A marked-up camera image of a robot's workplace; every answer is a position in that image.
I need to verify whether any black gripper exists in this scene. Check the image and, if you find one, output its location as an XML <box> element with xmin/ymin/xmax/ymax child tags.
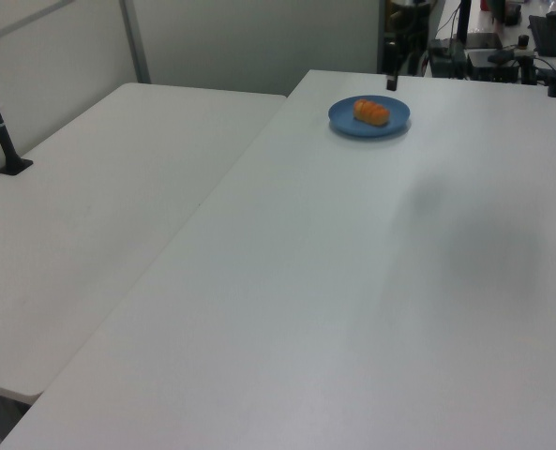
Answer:
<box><xmin>383</xmin><ymin>40</ymin><xmax>401</xmax><ymax>92</ymax></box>

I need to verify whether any orange bread roll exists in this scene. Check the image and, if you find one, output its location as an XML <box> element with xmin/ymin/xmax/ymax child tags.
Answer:
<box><xmin>353</xmin><ymin>97</ymin><xmax>392</xmax><ymax>128</ymax></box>

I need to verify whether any blue round plate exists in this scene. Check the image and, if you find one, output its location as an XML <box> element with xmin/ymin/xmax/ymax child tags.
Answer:
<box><xmin>327</xmin><ymin>95</ymin><xmax>413</xmax><ymax>139</ymax></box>

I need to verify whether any thin black background pole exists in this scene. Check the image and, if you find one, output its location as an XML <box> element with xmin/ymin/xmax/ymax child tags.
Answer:
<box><xmin>455</xmin><ymin>0</ymin><xmax>472</xmax><ymax>51</ymax></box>

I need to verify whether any dark equipment box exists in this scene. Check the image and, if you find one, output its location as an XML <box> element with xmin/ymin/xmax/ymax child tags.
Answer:
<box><xmin>465</xmin><ymin>46</ymin><xmax>522</xmax><ymax>83</ymax></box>

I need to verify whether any black keyboard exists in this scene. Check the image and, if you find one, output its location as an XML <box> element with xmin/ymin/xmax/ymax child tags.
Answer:
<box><xmin>527</xmin><ymin>14</ymin><xmax>556</xmax><ymax>55</ymax></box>

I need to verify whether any white side table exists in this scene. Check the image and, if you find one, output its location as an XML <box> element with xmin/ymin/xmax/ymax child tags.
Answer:
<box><xmin>0</xmin><ymin>82</ymin><xmax>288</xmax><ymax>405</ymax></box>

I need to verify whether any grey partition post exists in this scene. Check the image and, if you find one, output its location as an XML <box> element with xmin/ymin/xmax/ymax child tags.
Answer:
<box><xmin>119</xmin><ymin>0</ymin><xmax>152</xmax><ymax>85</ymax></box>

